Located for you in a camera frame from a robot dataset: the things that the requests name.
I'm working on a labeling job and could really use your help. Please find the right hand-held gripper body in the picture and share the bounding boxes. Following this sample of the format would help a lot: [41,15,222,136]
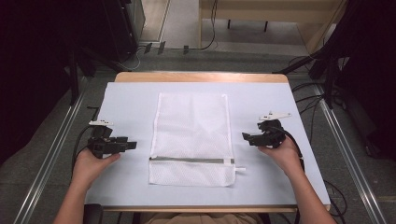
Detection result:
[257,110,293,149]

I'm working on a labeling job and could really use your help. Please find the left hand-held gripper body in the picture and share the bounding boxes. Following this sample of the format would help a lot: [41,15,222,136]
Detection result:
[88,119,129,159]

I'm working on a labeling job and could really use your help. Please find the person's left hand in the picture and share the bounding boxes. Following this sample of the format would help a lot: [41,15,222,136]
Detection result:
[72,147,121,189]

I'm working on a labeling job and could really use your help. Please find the person's right hand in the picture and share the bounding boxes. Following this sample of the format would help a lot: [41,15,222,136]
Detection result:
[257,135,305,180]

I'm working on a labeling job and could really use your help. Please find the pale table mat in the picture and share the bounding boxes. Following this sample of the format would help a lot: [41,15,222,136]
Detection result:
[85,81,332,208]

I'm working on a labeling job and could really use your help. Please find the white mesh laundry bag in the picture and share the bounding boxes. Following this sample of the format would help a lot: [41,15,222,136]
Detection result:
[148,91,247,188]

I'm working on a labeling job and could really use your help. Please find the black chair part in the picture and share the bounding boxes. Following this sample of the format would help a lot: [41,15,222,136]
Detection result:
[83,203,105,224]

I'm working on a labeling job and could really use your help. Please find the black metal stand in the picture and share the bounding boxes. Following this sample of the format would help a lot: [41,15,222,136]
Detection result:
[64,40,125,106]
[272,0,396,110]

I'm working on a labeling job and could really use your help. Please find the wooden table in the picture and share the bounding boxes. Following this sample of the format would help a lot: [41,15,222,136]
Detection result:
[102,71,332,215]

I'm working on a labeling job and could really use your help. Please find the dark cabinet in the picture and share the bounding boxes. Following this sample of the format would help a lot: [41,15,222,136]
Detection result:
[101,0,147,63]

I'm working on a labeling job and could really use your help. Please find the light wooden bench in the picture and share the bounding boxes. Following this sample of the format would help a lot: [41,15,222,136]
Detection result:
[198,0,347,54]

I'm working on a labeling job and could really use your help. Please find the right hand-held gripper cable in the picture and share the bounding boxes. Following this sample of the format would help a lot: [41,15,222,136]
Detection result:
[271,125,306,173]

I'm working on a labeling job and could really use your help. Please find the hand-held gripper cable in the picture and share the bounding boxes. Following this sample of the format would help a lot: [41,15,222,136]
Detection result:
[271,125,306,173]
[71,125,95,175]

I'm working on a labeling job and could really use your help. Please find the left hand-held gripper cable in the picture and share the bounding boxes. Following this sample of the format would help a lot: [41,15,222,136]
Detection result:
[71,125,95,175]

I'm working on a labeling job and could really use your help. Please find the black floor cables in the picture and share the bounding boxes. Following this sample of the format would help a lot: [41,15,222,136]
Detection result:
[290,81,328,144]

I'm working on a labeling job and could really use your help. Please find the metal floor rail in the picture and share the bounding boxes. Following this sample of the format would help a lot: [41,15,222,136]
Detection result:
[12,77,91,224]
[312,83,389,224]

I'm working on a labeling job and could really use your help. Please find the black hanging cable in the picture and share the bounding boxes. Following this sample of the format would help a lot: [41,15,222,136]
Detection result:
[199,0,219,51]

